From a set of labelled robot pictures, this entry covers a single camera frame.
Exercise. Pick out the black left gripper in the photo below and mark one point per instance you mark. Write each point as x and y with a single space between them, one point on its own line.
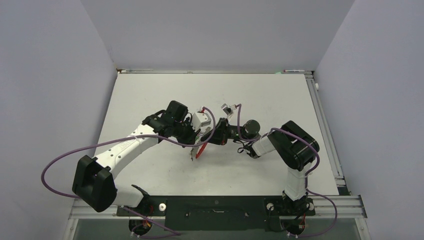
190 138

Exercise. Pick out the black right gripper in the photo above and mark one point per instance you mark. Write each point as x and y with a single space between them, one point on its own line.
220 135

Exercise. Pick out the steel key holder red handle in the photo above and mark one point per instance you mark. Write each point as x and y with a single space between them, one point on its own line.
197 150

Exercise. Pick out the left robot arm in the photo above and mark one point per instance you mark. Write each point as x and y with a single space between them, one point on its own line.
94 180

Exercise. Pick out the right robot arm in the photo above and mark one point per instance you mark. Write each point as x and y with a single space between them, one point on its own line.
295 147

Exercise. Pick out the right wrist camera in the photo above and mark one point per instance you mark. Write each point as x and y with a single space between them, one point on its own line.
228 109

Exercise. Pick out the black mounting base plate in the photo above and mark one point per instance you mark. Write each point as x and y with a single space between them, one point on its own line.
222 213

